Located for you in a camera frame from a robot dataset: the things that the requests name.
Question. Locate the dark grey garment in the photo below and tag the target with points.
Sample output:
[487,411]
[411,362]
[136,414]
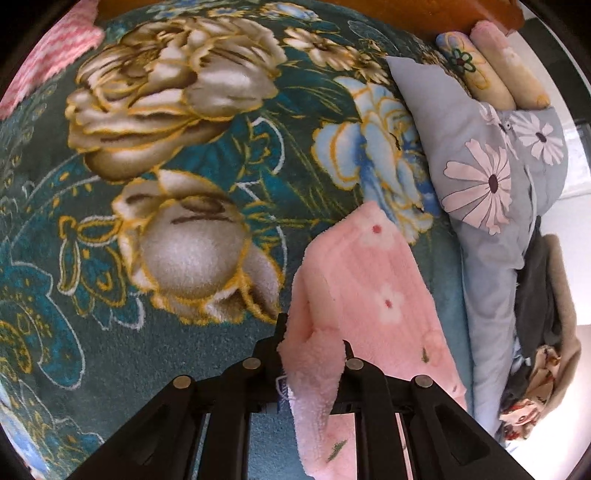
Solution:
[535,295]

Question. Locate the teal floral plush blanket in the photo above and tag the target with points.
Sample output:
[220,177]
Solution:
[138,323]

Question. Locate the beige garment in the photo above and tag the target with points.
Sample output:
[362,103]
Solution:
[567,300]

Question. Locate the yellow floral rolled pillow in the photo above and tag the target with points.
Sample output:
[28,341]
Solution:
[480,76]

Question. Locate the pink floral fleece garment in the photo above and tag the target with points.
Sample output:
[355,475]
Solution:
[369,286]

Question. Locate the peach floral pillow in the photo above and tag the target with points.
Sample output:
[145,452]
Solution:
[508,60]

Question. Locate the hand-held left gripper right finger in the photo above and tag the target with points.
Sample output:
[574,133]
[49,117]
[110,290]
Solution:
[356,374]

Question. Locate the cream cartoon print garment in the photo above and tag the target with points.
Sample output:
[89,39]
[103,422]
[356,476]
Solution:
[545,371]

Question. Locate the wooden bed headboard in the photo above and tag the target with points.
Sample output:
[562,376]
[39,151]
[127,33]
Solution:
[415,11]

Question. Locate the pink textured cloth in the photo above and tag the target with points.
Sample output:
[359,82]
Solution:
[46,60]

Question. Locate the blue daisy print duvet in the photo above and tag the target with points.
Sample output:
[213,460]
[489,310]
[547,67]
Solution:
[489,277]

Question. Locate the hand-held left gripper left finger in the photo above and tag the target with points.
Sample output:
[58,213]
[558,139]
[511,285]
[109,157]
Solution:
[270,353]

